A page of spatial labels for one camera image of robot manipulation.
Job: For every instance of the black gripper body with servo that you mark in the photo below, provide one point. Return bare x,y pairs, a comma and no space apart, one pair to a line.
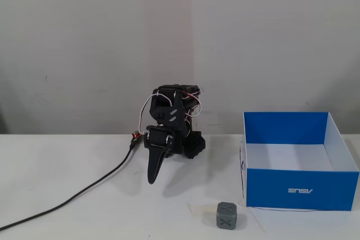
157,140

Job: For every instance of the gray block with X marks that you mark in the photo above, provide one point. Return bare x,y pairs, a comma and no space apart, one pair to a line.
225,216

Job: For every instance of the clear tape strip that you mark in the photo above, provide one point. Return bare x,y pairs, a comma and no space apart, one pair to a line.
201,209

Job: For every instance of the small controller board red LED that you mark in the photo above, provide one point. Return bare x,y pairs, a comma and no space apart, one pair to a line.
136,136

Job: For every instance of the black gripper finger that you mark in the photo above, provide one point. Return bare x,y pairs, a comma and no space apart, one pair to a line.
152,167
161,161

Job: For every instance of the blue ASUS cardboard box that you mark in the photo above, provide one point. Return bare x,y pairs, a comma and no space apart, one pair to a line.
298,188

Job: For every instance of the black robot arm with base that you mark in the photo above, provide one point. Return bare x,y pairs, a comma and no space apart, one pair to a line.
164,110

